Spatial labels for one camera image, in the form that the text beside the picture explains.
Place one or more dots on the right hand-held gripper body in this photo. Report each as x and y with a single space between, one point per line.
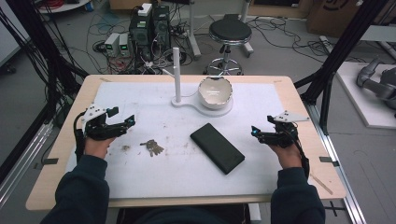
281 137

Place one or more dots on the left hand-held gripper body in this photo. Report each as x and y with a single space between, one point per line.
99 130

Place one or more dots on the person's left hand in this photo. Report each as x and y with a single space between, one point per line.
96 147

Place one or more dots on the person's right hand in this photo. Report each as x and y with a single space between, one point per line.
289 157

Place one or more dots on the wooden table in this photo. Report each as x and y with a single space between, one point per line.
314 146

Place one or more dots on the bunch of keys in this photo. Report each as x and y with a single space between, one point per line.
152 147

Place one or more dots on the black power bank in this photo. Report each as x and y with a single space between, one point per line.
218 148

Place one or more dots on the black tape strip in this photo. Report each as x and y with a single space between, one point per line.
49 161
328 160

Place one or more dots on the white eggshell-shaped bowl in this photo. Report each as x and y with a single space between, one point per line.
214 93

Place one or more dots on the white stand with pole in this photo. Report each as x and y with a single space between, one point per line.
176 77

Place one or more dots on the grey bench power supply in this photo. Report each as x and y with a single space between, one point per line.
112 43
124 45

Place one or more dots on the white table mat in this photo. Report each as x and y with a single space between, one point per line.
174 174

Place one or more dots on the black computer tower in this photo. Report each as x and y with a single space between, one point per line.
140 37
162 28

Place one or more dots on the white floor platform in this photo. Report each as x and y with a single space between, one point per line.
355 102

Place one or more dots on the white table leg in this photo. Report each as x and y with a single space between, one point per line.
254 213

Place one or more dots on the white power strip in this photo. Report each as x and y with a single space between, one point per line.
326 43

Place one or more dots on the black round stool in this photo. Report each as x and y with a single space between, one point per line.
230 31

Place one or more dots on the white box on computer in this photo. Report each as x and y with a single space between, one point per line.
145 9

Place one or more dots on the white metal stand leg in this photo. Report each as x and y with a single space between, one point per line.
193 34

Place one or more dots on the cardboard box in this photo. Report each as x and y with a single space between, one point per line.
333 15

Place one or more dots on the black metal frame post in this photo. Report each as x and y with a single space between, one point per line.
342 46
40 40

